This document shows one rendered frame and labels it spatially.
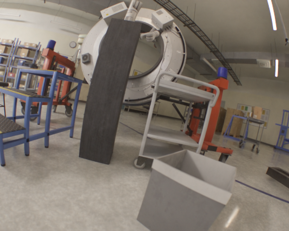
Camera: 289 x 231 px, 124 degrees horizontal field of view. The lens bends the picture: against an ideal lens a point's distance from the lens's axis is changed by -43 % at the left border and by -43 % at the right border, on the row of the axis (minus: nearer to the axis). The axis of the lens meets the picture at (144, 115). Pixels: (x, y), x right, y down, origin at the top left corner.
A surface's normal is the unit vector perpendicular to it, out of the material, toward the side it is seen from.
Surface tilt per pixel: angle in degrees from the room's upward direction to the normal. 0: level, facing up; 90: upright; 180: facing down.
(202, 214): 90
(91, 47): 90
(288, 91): 90
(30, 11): 90
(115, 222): 0
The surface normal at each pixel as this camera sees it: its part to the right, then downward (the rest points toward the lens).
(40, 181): 0.22, -0.97
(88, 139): 0.10, 0.10
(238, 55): -0.78, -0.14
